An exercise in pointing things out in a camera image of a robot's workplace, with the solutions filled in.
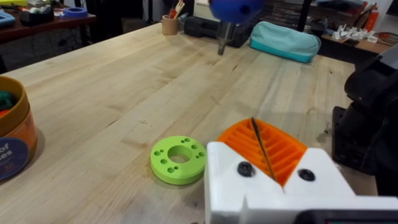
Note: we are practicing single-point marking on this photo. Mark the white orange left gripper right finger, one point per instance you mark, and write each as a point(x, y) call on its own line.
point(317, 174)

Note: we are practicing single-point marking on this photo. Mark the blue plastic tray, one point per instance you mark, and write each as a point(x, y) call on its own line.
point(5, 19)

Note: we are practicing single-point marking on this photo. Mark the orange bottle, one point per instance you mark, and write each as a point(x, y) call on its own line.
point(371, 18)

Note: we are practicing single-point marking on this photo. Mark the heap of white printed parts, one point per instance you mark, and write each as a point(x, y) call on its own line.
point(351, 32)

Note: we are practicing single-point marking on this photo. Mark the blue tape roll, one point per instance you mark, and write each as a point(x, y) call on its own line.
point(75, 12)

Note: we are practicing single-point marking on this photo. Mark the tan cup with utensils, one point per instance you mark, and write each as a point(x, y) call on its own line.
point(169, 26)

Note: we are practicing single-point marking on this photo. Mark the tan toy tub with toys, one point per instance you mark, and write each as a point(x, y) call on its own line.
point(18, 124)

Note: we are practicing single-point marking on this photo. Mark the white orange left gripper left finger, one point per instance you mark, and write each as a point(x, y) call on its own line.
point(224, 174)

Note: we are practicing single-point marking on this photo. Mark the wooden side table with parts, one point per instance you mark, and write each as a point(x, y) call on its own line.
point(357, 45)

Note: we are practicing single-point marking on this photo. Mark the black box with items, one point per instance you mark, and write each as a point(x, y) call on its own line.
point(35, 17)

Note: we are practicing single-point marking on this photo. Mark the blue electric screwdriver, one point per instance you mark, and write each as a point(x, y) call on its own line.
point(233, 9)

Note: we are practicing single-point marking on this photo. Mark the green disc with holes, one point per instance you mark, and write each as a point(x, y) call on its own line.
point(158, 172)

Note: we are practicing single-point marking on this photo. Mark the brown side table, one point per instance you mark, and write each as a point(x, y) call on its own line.
point(46, 28)

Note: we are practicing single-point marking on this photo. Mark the black tool case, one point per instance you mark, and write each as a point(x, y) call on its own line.
point(199, 28)

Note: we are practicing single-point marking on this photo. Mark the teal zip pouch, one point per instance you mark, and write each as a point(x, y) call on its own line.
point(283, 40)

